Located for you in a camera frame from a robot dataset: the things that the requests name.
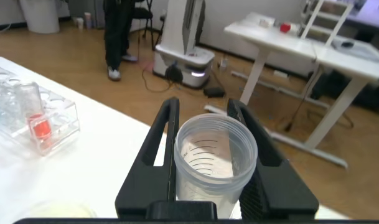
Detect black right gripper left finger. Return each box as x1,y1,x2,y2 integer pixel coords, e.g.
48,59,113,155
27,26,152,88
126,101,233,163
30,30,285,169
115,96,182,219

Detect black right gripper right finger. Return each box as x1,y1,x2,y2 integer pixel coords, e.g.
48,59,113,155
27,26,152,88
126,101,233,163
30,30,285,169
227,98,320,220

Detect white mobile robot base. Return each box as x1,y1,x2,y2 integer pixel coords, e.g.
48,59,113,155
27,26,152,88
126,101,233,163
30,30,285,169
152,0,215,90

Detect clear acrylic test tube rack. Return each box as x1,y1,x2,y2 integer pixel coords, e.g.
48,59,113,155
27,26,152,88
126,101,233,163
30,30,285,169
0,62,81,156

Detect black power brick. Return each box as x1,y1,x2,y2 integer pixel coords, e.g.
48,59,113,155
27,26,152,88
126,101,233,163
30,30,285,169
203,86,227,98

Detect white standing desk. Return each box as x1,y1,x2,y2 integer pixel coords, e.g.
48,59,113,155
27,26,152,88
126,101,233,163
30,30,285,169
266,37,379,169
204,12,317,114

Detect person in white shirt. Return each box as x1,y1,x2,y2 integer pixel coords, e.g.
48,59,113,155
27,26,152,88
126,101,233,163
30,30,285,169
102,0,139,82

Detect grey desk pad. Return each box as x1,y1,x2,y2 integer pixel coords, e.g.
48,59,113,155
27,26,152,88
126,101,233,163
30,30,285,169
330,37,379,63

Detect black office chair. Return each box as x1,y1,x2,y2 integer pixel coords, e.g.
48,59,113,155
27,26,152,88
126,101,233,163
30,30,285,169
131,0,165,52

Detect pink bottle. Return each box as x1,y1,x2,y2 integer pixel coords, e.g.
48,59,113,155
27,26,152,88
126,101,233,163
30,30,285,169
83,11,93,29

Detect white round bin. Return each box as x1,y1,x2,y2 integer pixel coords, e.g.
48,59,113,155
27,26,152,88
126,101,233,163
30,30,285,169
18,0,60,34

